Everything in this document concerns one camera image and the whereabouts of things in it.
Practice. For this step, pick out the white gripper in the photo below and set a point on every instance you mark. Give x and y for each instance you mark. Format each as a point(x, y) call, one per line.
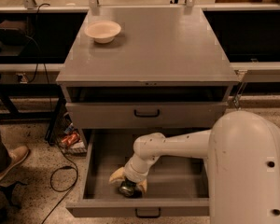
point(134, 174)

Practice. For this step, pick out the crushed green can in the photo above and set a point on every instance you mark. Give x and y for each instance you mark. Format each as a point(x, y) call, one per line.
point(129, 189)

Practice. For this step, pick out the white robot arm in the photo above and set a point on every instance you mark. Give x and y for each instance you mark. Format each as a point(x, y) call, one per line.
point(243, 166)

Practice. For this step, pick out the open grey middle drawer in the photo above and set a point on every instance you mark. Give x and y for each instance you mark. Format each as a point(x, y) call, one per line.
point(178, 186)

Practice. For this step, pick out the closed grey top drawer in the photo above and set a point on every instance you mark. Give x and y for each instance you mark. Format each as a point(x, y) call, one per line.
point(120, 116)

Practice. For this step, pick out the grey drawer cabinet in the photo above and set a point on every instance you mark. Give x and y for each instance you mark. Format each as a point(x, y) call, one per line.
point(163, 55)

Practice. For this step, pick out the orange snack bag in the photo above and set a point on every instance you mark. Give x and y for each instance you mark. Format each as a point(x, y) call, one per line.
point(70, 139)

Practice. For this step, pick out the tan shoe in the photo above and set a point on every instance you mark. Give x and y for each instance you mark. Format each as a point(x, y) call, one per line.
point(11, 158)

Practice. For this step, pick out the black office chair base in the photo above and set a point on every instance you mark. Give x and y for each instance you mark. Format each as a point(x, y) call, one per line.
point(7, 192)

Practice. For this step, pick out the white bowl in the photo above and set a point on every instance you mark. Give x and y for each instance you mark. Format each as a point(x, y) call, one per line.
point(102, 32)

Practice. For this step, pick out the black box on shelf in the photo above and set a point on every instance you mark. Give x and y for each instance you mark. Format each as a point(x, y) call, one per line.
point(13, 33)

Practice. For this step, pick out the black middle drawer handle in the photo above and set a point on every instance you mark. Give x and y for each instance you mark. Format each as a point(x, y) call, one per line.
point(147, 212)

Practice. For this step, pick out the black drawer handle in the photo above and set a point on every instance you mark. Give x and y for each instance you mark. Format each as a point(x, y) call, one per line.
point(147, 212)
point(152, 114)

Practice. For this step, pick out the black top drawer handle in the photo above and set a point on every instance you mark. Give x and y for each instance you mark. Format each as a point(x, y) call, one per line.
point(152, 114)

